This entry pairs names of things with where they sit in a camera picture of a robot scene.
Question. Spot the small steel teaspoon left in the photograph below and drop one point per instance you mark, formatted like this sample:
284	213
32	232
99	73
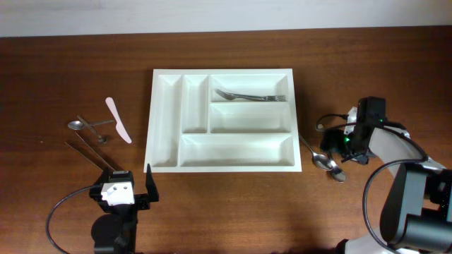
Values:
78	125

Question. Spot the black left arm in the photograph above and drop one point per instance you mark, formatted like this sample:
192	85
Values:
115	231

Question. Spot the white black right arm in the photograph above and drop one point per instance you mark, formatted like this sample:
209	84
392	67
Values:
416	216

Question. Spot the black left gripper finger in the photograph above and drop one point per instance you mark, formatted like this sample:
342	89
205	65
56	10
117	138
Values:
105	175
153	195

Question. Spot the steel tablespoon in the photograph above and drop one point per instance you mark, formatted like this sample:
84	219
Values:
320	160
336	172

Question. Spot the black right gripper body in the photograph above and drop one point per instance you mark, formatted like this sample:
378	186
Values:
340	141

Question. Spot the small dark steel spoon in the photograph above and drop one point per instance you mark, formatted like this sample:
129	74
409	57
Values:
101	139

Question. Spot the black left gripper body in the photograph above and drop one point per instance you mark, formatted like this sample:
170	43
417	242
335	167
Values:
141	202

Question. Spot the white plastic cutlery tray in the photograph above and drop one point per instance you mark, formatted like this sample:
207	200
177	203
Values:
191	129

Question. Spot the pink plastic knife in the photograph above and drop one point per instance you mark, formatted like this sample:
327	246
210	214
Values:
119	125

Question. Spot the steel fork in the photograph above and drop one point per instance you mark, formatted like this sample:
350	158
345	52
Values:
271	98
226	95

